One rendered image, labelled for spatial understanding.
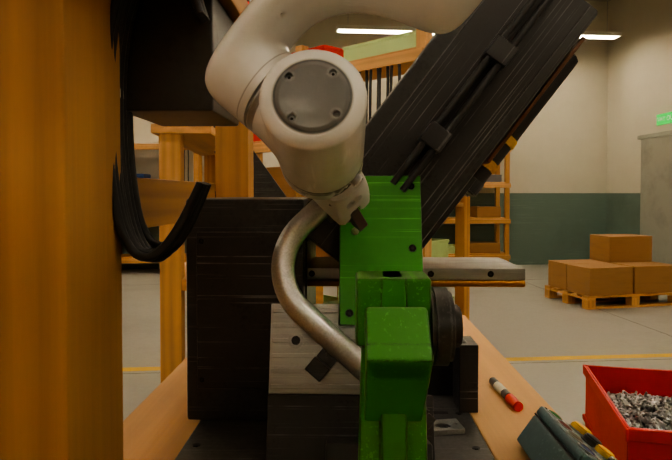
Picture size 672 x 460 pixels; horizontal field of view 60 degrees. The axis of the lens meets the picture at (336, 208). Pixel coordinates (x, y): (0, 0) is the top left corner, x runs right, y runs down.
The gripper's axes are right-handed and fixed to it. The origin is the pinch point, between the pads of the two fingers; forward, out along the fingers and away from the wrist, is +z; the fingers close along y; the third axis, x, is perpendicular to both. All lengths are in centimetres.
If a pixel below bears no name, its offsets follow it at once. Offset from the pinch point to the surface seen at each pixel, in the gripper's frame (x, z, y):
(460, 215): -99, 294, -4
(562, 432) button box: -1.2, 4.1, -40.5
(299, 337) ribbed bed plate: 14.7, 8.8, -9.5
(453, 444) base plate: 9.3, 14.1, -34.5
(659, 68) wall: -617, 744, -39
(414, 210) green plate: -8.8, 7.3, -8.0
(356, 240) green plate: 0.0, 7.3, -5.4
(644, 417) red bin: -17, 30, -56
